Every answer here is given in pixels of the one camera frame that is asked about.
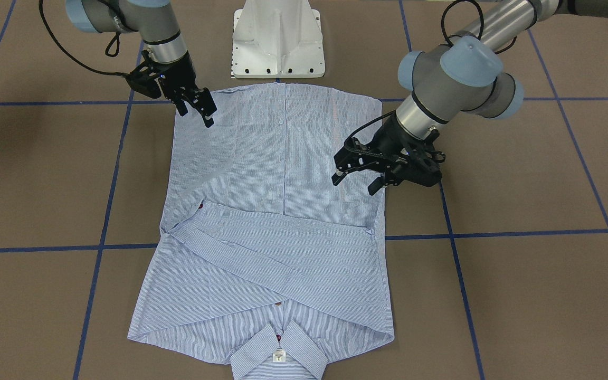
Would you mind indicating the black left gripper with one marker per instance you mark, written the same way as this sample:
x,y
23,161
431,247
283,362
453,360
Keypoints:
x,y
388,139

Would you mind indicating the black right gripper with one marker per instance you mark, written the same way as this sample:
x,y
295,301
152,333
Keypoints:
x,y
179,75

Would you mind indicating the light blue striped shirt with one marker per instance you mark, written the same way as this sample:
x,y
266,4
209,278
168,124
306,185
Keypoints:
x,y
263,264

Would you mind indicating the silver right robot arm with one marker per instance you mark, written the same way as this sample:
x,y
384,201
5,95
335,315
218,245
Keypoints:
x,y
155,21

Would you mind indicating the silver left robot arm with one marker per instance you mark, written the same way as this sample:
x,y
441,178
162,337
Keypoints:
x,y
463,74

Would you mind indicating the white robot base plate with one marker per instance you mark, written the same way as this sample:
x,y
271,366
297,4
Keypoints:
x,y
277,40

